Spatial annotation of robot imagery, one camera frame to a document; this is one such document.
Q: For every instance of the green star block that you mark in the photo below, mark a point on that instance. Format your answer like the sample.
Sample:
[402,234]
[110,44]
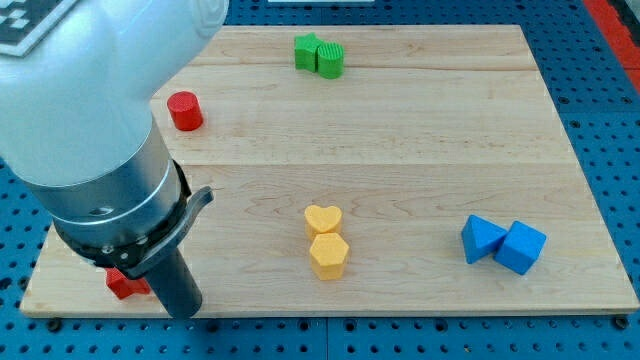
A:
[305,51]

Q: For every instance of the wooden board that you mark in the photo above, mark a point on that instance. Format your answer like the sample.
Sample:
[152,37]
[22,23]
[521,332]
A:
[427,126]

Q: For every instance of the red cylinder block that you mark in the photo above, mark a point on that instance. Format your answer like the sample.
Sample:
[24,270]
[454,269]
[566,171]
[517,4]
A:
[185,111]

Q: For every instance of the black cylindrical end effector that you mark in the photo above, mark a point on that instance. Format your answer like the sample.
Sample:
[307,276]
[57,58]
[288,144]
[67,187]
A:
[174,286]

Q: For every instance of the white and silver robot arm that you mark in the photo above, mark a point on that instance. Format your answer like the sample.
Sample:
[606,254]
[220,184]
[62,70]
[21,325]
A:
[77,78]

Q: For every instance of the blue triangle block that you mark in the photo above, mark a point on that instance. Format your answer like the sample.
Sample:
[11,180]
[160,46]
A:
[481,237]

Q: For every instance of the yellow hexagon block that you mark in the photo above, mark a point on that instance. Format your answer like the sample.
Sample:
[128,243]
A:
[329,253]

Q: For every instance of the red star block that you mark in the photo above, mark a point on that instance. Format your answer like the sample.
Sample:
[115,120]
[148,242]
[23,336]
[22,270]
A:
[123,287]

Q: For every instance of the yellow heart block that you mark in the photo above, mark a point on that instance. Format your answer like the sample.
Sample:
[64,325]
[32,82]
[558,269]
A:
[322,220]

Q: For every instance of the black and white marker tag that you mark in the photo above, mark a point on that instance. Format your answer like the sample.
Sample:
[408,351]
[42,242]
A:
[24,23]

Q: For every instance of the blue cube block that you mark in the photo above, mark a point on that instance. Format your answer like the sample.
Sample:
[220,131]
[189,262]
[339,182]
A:
[521,248]

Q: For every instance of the green cylinder block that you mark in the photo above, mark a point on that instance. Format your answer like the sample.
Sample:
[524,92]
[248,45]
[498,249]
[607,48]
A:
[330,60]

